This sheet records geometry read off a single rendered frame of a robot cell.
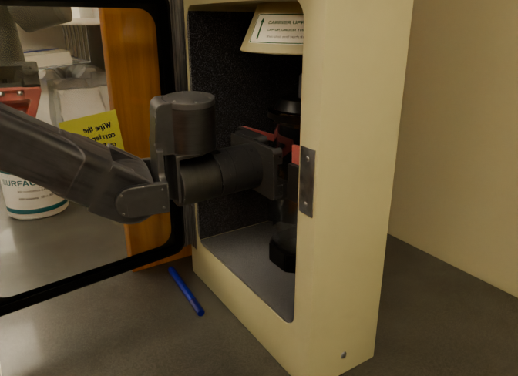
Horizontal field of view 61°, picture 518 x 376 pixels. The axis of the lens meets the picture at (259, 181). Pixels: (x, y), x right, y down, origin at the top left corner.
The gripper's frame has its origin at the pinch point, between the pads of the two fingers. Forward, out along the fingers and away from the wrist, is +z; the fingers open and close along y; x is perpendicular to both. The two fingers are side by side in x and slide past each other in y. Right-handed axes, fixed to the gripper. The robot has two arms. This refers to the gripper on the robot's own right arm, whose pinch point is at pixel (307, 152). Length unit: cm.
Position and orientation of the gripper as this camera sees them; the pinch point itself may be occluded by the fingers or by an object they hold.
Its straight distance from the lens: 60.4
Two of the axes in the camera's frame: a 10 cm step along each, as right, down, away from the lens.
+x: 0.3, 9.3, 3.6
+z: 8.4, -2.1, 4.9
